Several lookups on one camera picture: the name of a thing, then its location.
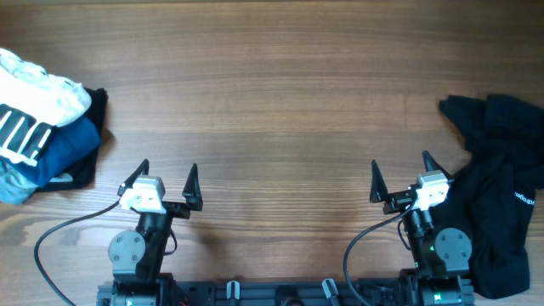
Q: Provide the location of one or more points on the light blue folded garment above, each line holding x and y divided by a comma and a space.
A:
15, 188

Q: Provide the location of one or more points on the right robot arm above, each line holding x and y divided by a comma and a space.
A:
441, 253

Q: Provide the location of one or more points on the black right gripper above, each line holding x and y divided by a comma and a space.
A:
402, 200

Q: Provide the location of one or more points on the black polo shirt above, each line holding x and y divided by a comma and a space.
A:
493, 197

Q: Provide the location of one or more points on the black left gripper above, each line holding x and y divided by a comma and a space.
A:
193, 194

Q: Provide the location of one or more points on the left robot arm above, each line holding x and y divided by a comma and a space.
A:
137, 255

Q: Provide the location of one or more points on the white folded shirt black print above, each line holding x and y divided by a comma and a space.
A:
34, 104

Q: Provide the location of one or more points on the black folded garment in pile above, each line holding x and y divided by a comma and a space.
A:
79, 143

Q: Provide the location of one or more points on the blue folded shirt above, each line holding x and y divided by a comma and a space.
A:
40, 175

